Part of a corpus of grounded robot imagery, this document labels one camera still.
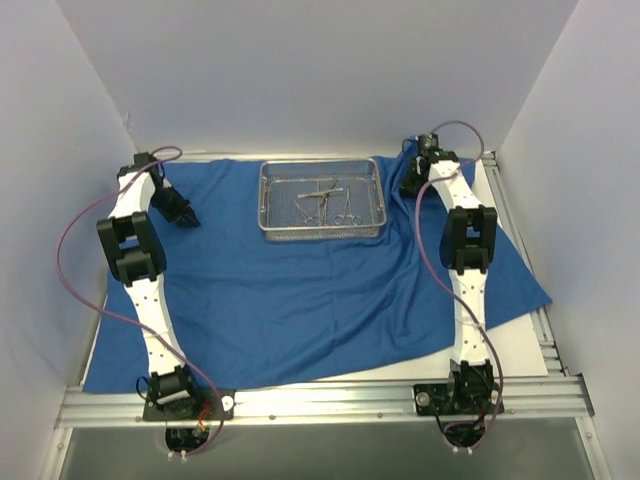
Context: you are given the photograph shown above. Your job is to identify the steel mesh instrument tray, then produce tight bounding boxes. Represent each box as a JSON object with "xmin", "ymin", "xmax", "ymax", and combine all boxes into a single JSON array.
[{"xmin": 258, "ymin": 158, "xmax": 387, "ymax": 242}]

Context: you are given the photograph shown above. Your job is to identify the blue surgical cloth wrap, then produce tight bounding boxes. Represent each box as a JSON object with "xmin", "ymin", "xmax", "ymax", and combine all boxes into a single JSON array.
[{"xmin": 82, "ymin": 155, "xmax": 554, "ymax": 395}]

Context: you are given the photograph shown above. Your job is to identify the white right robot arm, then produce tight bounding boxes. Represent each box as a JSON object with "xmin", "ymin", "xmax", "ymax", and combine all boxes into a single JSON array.
[{"xmin": 401, "ymin": 133, "xmax": 497, "ymax": 413}]

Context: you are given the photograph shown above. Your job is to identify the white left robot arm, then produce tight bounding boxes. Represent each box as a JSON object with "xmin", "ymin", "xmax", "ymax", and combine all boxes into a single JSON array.
[{"xmin": 96, "ymin": 152, "xmax": 202, "ymax": 419}]

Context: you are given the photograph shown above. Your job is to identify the steel surgical clamp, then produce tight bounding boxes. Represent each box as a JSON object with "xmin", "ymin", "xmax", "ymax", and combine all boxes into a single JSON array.
[{"xmin": 334, "ymin": 187, "xmax": 361, "ymax": 225}]

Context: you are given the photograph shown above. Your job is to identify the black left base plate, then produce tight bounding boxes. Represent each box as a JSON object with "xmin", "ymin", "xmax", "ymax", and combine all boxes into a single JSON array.
[{"xmin": 142, "ymin": 388, "xmax": 235, "ymax": 422}]

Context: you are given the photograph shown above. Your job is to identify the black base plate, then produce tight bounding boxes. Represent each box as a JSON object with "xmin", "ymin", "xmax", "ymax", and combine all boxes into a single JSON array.
[
  {"xmin": 413, "ymin": 383, "xmax": 505, "ymax": 417},
  {"xmin": 142, "ymin": 388, "xmax": 235, "ymax": 422}
]

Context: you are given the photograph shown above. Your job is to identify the aluminium right side rail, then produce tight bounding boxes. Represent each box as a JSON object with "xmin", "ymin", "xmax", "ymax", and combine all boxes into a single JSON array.
[{"xmin": 480, "ymin": 153, "xmax": 574, "ymax": 379}]

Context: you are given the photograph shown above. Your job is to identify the aluminium rail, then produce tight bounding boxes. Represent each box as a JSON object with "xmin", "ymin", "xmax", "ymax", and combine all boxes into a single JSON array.
[
  {"xmin": 55, "ymin": 376, "xmax": 594, "ymax": 428},
  {"xmin": 480, "ymin": 153, "xmax": 574, "ymax": 379}
]

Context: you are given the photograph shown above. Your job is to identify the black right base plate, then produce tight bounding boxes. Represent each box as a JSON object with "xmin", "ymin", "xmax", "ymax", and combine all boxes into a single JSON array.
[{"xmin": 413, "ymin": 383, "xmax": 505, "ymax": 417}]

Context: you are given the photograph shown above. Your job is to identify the aluminium front rail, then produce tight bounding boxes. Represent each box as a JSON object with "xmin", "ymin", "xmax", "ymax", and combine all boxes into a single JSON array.
[{"xmin": 55, "ymin": 376, "xmax": 594, "ymax": 428}]

